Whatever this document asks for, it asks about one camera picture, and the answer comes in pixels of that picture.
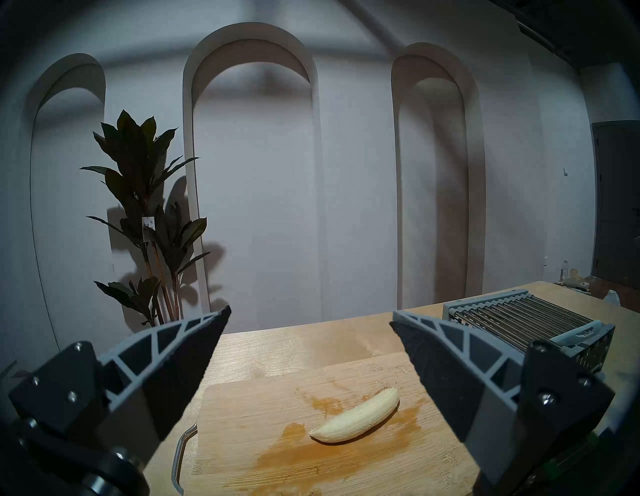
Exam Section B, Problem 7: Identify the dark double door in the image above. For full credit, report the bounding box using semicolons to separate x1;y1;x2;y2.
591;120;640;291

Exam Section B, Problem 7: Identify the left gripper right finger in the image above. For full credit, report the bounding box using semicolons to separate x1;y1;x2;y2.
390;309;616;490

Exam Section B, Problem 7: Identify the peeled pale banana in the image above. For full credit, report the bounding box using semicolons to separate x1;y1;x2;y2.
309;387;401;444

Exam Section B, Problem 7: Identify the grey metal-rod dish rack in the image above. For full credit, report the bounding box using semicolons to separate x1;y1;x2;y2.
442;289;616;373

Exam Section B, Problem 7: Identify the bamboo cutting board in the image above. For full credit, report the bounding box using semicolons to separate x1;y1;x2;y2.
171;350;481;496

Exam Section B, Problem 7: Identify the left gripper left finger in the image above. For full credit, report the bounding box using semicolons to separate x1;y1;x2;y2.
9;305;232;466

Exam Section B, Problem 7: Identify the tall dark-leaved potted plant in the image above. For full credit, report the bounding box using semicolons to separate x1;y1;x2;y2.
80;110;211;328

